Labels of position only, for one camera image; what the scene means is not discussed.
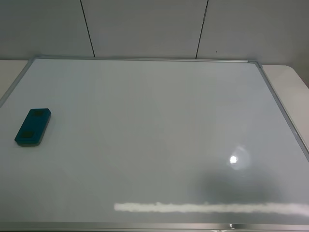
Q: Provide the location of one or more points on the teal whiteboard eraser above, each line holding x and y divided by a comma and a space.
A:
33, 128

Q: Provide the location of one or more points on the white aluminium-framed whiteboard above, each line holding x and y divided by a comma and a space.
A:
151, 145

